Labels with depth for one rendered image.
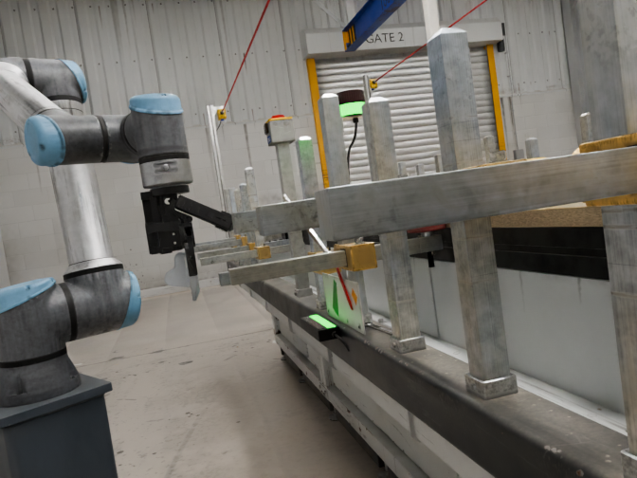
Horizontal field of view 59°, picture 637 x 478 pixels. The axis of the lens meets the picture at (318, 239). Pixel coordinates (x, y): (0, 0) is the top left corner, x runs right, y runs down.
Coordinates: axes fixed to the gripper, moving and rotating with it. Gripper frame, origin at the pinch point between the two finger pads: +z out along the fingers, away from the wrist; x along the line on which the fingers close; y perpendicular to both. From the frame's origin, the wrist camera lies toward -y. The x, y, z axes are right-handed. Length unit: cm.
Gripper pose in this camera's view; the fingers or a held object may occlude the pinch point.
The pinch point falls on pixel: (197, 293)
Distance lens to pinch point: 107.0
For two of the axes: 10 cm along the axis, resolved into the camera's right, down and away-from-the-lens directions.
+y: -9.6, 1.5, -2.4
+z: 1.4, 9.9, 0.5
